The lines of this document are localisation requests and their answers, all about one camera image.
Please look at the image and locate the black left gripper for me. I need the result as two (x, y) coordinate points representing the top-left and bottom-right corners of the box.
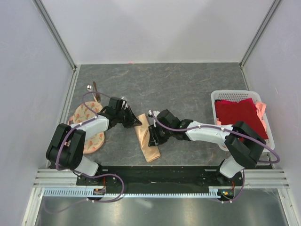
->
(116, 105), (142, 129)

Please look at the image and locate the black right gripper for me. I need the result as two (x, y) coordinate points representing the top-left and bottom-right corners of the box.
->
(148, 122), (173, 146)

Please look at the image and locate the peach cloth napkin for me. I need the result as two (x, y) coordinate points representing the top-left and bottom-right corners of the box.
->
(135, 114), (161, 162)

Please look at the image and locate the metal spoon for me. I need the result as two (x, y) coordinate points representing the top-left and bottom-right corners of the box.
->
(87, 85), (94, 92)

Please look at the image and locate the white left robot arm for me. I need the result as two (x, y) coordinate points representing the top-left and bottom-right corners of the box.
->
(46, 97), (142, 185)

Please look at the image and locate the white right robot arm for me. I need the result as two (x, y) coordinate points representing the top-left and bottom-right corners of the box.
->
(148, 109), (267, 186)

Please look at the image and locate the floral oven mitt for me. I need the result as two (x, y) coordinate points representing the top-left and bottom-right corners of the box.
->
(67, 101), (105, 154)

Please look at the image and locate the red cloth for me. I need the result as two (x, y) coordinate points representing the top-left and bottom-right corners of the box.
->
(215, 98), (269, 141)

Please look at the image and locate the white perforated plastic basket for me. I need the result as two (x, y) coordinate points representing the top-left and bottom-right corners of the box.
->
(211, 90), (275, 149)

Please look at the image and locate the pink cloth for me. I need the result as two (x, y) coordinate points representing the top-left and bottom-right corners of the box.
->
(216, 101), (269, 132)

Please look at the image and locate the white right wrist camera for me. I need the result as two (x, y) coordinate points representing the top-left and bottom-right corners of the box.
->
(148, 110), (157, 117)

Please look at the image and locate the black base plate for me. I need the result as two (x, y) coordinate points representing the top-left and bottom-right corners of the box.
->
(76, 166), (243, 193)

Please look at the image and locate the grey slotted cable duct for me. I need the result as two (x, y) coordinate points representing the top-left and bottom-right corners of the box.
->
(43, 188), (231, 198)

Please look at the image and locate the aluminium frame post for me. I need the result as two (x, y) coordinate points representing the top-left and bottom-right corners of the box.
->
(239, 0), (282, 69)
(33, 0), (77, 71)

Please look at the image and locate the right aluminium frame post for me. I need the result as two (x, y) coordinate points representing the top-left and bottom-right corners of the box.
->
(239, 0), (282, 69)

